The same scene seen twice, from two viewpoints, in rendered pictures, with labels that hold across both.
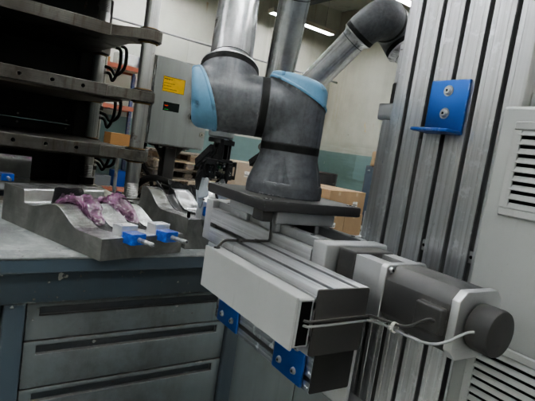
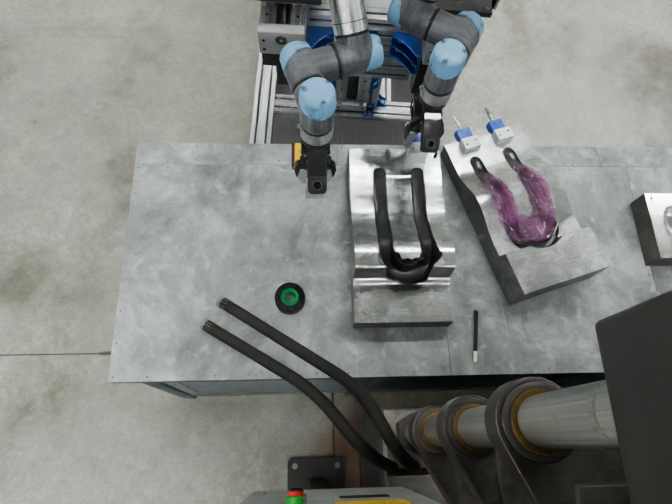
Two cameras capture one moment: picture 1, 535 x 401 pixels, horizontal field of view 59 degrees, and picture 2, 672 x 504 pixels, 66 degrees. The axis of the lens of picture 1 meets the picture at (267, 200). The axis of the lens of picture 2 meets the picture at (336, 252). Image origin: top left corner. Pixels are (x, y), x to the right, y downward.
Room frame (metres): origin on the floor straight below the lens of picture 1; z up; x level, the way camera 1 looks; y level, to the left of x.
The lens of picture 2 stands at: (2.22, 0.38, 2.16)
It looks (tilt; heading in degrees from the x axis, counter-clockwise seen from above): 69 degrees down; 207
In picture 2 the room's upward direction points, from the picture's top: 9 degrees clockwise
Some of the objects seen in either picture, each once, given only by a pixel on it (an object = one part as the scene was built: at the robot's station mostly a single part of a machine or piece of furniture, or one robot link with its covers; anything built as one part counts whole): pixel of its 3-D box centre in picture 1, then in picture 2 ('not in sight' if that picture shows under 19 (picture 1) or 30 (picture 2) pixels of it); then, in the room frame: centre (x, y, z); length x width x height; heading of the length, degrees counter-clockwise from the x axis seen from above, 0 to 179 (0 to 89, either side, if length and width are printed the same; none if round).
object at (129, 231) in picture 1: (136, 239); (494, 125); (1.15, 0.31, 0.86); 0.13 x 0.05 x 0.05; 54
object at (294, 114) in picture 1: (291, 110); not in sight; (0.94, -0.02, 1.20); 0.13 x 0.12 x 0.14; 97
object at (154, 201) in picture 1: (188, 212); (398, 232); (1.63, 0.27, 0.87); 0.50 x 0.26 x 0.14; 37
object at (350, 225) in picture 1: (310, 210); not in sight; (6.66, -0.63, 0.37); 1.20 x 0.82 x 0.74; 45
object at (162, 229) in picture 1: (169, 236); (462, 133); (1.24, 0.24, 0.86); 0.13 x 0.05 x 0.05; 54
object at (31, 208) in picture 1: (90, 216); (519, 206); (1.35, 0.50, 0.86); 0.50 x 0.26 x 0.11; 54
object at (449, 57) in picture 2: not in sight; (445, 66); (1.40, 0.16, 1.23); 0.09 x 0.08 x 0.11; 7
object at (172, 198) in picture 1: (189, 198); (405, 219); (1.62, 0.26, 0.92); 0.35 x 0.16 x 0.09; 37
